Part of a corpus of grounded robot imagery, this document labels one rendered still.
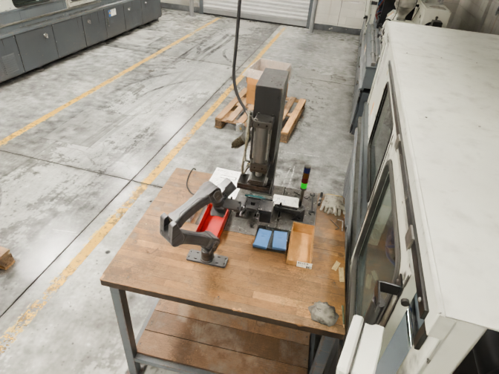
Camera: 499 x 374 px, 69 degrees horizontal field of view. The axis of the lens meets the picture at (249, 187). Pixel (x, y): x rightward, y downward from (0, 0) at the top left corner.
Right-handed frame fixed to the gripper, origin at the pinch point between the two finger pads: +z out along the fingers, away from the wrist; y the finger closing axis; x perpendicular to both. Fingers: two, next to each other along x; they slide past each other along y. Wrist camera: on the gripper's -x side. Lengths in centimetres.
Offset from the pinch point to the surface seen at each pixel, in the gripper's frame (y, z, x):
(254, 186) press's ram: 19.9, 8.4, -12.1
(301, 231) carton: 5.6, 26.1, -40.3
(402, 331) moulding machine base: -39, -6, -86
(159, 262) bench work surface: -28.7, 5.9, 25.4
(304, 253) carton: -8.0, 19.3, -43.7
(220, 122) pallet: 200, 237, 79
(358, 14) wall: 773, 538, -117
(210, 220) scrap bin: 2.4, 24.3, 10.2
